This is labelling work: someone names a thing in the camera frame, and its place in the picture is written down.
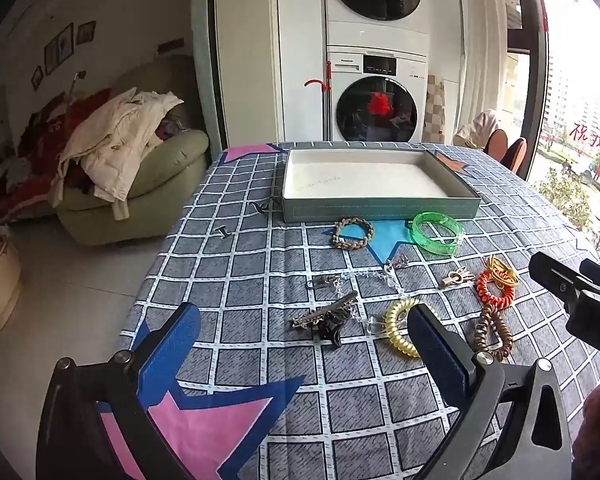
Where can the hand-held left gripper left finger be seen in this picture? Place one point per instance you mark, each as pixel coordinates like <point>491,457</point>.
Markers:
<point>170,350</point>

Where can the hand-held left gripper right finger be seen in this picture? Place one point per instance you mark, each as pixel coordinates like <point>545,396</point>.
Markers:
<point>432,355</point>

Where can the black hair claw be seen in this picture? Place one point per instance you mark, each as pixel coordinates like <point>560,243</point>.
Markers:
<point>332,327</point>

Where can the silver metal hair clip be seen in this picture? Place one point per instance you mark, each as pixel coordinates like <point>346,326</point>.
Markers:
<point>325,312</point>

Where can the grey tray box white inside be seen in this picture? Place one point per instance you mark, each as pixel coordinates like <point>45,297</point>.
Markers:
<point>360,180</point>

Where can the small beige hair clip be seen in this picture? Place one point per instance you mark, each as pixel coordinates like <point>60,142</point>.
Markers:
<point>455,278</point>

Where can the grey checked tablecloth with stars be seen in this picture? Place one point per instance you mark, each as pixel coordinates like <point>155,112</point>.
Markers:
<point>260,280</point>

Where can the green translucent bangle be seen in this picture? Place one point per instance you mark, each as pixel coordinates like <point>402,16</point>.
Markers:
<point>420,240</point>

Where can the brown chair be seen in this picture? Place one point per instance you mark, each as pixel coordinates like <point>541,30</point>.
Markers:
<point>496,145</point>
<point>517,155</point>

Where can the beige cloth on chair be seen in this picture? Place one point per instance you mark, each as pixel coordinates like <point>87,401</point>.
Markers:
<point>475,130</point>

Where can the beige sofa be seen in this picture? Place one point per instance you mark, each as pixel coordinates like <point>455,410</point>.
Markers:
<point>165,170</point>

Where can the white and orange basket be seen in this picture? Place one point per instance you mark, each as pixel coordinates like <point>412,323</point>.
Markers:
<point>0,285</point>

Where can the checkered panel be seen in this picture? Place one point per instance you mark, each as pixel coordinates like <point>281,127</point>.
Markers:
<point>434,110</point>

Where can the cream jacket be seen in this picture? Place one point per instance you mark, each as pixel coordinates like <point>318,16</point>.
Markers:
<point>110,140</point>

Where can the pile of red clothing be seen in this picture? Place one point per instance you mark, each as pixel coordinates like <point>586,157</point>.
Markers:
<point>35,160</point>

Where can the white washing machine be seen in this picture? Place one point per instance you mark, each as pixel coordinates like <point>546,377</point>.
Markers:
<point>345,75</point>

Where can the white tumble dryer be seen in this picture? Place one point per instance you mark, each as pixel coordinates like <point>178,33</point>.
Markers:
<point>337,25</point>

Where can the small picture frame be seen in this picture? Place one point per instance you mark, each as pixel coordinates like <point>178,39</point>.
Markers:
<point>86,32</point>
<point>37,77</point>

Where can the large picture frame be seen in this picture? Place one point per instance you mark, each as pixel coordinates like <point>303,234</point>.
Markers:
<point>60,47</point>

